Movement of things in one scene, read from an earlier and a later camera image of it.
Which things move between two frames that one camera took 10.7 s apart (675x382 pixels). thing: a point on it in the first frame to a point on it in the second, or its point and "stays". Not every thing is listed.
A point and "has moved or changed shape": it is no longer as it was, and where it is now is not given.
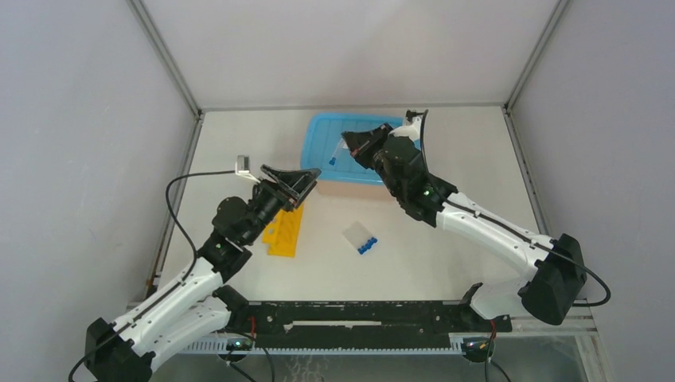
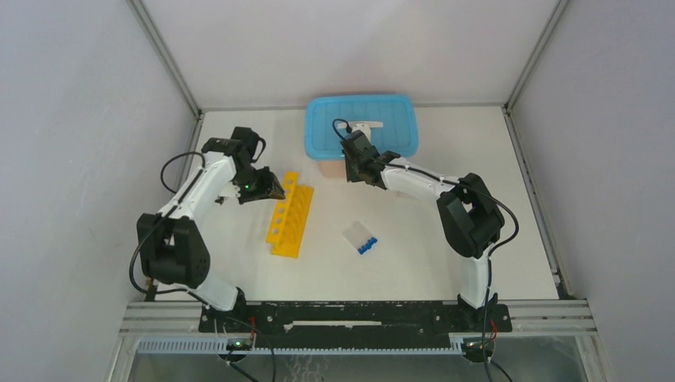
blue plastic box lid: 322,134 has moved or changed shape
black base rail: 362,324 stays
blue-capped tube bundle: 359,237 stays
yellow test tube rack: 282,233 stays
